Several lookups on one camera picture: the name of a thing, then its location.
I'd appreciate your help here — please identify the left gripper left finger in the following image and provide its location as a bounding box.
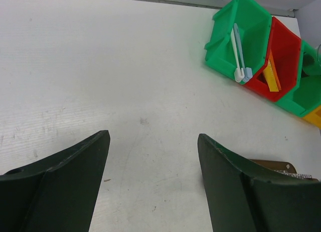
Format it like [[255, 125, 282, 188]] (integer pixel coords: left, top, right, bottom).
[[1, 130, 110, 231]]

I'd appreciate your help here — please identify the clear acrylic toothbrush rack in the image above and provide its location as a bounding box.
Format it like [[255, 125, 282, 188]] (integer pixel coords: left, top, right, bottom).
[[274, 170, 315, 180]]

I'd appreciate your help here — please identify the clear glass cup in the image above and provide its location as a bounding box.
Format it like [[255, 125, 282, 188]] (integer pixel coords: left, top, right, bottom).
[[302, 43, 320, 76]]

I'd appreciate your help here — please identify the red bin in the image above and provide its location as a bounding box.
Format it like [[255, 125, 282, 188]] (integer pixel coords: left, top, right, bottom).
[[245, 17, 302, 102]]

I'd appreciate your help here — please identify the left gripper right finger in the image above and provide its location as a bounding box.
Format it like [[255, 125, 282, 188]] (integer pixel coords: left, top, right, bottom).
[[198, 134, 320, 231]]

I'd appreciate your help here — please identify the light blue toothbrush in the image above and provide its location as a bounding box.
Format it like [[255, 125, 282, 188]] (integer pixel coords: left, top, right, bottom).
[[233, 23, 253, 83]]

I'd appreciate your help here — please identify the yellow bin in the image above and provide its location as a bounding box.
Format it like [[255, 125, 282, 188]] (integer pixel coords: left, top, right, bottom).
[[303, 106, 321, 129]]

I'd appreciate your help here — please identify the orange toothpaste tube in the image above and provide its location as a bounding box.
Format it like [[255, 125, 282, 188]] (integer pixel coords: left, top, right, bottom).
[[269, 52, 281, 91]]

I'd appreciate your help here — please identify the white toothbrush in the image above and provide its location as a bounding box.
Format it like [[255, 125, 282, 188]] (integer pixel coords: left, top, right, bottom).
[[230, 29, 245, 83]]

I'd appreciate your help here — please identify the green bin with cups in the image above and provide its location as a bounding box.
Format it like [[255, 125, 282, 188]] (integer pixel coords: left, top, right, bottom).
[[275, 40, 320, 118]]

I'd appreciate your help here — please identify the brown oval wooden tray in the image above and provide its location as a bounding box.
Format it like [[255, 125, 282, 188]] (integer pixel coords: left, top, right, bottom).
[[250, 159, 297, 174]]

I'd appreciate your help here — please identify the green bin with toothbrushes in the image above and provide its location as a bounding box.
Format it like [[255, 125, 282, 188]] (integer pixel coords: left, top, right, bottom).
[[205, 0, 272, 85]]

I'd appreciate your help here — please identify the yellow toothpaste tube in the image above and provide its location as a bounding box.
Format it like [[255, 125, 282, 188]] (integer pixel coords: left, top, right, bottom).
[[263, 61, 279, 92]]

